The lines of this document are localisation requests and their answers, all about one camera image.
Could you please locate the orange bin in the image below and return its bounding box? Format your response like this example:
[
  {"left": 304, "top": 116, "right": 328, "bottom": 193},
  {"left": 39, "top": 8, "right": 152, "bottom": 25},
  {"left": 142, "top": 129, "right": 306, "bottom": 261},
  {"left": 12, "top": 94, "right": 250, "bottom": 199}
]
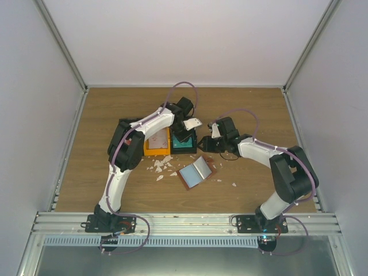
[{"left": 143, "top": 128, "right": 171, "bottom": 156}]

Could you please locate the green credit card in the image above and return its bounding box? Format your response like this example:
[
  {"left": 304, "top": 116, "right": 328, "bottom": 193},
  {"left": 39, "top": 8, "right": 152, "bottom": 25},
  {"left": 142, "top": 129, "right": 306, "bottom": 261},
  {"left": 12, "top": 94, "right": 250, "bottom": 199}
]
[{"left": 172, "top": 135, "right": 193, "bottom": 149}]

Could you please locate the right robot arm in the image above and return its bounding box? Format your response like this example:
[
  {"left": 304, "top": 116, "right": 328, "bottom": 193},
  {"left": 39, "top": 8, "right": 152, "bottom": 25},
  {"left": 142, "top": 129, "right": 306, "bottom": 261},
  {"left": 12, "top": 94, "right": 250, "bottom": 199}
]
[{"left": 197, "top": 117, "right": 319, "bottom": 233}]

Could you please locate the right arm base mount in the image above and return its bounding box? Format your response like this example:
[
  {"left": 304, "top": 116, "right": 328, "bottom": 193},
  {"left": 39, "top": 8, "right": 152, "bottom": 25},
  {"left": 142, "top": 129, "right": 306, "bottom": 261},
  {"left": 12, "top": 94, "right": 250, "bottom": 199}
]
[{"left": 229, "top": 214, "right": 289, "bottom": 234}]

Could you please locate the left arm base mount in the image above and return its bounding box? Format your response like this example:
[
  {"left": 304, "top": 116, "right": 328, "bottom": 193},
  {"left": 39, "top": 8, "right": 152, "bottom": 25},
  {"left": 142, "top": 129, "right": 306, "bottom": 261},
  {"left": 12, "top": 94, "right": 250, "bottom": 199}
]
[{"left": 80, "top": 214, "right": 136, "bottom": 233}]

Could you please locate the white paper scrap pile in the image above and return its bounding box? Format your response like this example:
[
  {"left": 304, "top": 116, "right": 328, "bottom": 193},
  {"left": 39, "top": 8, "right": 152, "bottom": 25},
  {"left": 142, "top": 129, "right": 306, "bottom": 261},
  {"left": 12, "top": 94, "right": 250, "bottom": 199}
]
[{"left": 146, "top": 155, "right": 173, "bottom": 173}]

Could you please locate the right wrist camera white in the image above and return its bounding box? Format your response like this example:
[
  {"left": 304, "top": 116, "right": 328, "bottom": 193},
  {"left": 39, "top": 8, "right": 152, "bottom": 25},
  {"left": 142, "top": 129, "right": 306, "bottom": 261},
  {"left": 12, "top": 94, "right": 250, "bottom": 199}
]
[{"left": 208, "top": 122, "right": 221, "bottom": 139}]

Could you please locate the black bin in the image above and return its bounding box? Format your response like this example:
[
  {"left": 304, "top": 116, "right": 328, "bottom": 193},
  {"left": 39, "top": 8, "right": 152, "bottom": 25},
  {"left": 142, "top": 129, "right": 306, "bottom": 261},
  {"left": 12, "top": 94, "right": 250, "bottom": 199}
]
[
  {"left": 118, "top": 118, "right": 141, "bottom": 125},
  {"left": 170, "top": 129, "right": 197, "bottom": 155}
]

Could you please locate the aluminium rail frame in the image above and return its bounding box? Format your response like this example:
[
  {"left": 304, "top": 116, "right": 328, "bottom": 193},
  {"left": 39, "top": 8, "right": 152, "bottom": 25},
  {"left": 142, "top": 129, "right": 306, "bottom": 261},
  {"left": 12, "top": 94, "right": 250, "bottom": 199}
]
[{"left": 17, "top": 212, "right": 355, "bottom": 275}]

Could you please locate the brown leather card holder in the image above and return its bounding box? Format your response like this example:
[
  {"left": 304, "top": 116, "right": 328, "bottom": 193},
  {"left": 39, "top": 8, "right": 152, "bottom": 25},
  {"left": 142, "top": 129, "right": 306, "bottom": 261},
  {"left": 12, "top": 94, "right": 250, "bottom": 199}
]
[{"left": 177, "top": 155, "right": 217, "bottom": 190}]

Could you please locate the black bin right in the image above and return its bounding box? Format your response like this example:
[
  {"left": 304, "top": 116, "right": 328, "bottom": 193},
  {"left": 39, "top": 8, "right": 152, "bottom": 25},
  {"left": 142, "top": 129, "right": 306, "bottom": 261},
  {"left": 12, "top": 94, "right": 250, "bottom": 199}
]
[{"left": 170, "top": 129, "right": 197, "bottom": 155}]

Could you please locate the black bin left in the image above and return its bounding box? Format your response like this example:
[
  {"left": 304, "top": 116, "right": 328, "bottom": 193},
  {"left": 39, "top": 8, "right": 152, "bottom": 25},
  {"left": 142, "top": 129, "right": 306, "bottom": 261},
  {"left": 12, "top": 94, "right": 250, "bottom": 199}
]
[{"left": 118, "top": 118, "right": 141, "bottom": 125}]

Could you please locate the white pink cards stack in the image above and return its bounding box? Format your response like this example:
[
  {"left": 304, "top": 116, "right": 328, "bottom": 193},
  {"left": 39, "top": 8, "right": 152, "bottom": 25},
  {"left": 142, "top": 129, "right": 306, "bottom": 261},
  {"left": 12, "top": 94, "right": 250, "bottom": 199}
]
[{"left": 148, "top": 128, "right": 168, "bottom": 150}]

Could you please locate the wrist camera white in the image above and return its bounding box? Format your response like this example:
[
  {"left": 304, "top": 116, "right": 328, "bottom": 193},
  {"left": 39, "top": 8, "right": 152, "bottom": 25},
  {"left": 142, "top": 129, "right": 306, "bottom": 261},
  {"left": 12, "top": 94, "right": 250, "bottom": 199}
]
[
  {"left": 208, "top": 122, "right": 221, "bottom": 139},
  {"left": 183, "top": 117, "right": 202, "bottom": 131}
]

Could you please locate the grey slotted cable duct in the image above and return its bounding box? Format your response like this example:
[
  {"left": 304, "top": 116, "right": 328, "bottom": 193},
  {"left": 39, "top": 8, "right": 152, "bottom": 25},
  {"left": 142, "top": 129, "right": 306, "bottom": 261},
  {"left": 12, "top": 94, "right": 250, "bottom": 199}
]
[{"left": 44, "top": 235, "right": 258, "bottom": 248}]

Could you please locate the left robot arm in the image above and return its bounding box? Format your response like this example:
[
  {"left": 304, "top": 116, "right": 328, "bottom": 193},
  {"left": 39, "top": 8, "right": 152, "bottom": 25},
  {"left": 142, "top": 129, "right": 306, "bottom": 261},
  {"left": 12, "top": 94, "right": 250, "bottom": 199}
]
[{"left": 94, "top": 97, "right": 201, "bottom": 232}]

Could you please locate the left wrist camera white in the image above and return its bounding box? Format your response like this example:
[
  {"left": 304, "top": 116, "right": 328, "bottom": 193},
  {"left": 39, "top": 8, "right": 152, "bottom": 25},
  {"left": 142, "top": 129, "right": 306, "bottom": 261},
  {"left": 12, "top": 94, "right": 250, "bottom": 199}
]
[{"left": 183, "top": 117, "right": 202, "bottom": 131}]

